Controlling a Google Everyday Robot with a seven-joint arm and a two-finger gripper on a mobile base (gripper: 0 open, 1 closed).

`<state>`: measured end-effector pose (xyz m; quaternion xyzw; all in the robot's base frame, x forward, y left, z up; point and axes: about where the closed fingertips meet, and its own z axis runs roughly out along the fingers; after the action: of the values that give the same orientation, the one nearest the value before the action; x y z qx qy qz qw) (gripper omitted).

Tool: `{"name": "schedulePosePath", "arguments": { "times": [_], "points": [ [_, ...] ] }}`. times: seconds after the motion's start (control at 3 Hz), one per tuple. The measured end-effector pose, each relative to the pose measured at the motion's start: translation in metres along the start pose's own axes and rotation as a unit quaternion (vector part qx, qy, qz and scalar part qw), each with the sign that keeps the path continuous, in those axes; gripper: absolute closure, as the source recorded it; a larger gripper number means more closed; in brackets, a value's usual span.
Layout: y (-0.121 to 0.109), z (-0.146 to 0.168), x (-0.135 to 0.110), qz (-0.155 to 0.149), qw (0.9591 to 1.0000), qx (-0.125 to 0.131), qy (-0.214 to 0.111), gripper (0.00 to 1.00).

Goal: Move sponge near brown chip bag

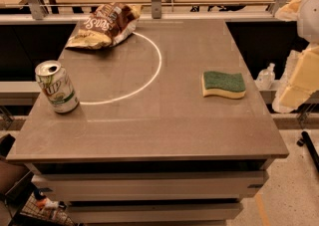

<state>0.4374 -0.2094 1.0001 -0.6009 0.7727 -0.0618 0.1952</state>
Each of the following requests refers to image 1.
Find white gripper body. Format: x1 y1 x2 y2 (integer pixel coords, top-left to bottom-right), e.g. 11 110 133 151
297 0 319 43

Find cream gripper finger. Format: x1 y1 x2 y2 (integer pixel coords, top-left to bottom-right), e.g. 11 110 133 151
272 44 319 113
274 0 302 21

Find green and yellow sponge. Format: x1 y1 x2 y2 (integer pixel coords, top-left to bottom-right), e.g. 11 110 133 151
201 71 246 100

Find brown chip bag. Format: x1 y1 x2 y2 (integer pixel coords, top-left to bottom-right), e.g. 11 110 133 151
66 2 142 50

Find clear plastic bottle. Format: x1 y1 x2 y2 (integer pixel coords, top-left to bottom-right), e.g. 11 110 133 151
255 63 275 91

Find black pole on floor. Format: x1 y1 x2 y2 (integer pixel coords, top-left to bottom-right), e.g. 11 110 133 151
297 131 319 172

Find upper table drawer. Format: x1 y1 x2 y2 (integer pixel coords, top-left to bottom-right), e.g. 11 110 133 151
32 170 268 201

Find table drawer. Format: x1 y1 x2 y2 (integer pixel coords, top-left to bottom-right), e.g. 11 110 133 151
67 203 243 223
32 170 268 201

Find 7up soda can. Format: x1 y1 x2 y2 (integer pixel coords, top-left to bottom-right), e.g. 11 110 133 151
35 60 79 113

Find lower table drawer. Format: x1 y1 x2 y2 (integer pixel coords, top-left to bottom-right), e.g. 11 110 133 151
67 203 243 223

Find wire basket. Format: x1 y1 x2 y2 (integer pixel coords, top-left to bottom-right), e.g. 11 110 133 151
22 190 76 226

